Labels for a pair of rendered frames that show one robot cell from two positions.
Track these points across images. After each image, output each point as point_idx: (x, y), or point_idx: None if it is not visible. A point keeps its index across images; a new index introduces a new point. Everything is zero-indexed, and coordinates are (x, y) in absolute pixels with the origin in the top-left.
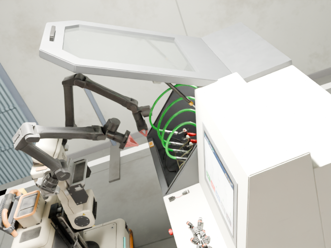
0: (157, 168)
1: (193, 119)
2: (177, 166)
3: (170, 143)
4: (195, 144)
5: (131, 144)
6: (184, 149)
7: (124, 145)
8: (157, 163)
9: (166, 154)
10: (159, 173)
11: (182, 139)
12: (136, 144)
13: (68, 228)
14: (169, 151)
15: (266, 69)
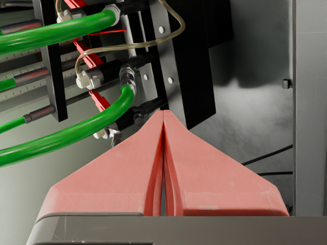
0: (318, 78)
1: (165, 206)
2: (275, 105)
3: (126, 83)
4: (150, 96)
5: (154, 144)
6: (177, 96)
7: (245, 220)
8: (308, 118)
9: (269, 155)
10: (315, 23)
11: (137, 116)
12: (146, 122)
13: None
14: (284, 189)
15: None
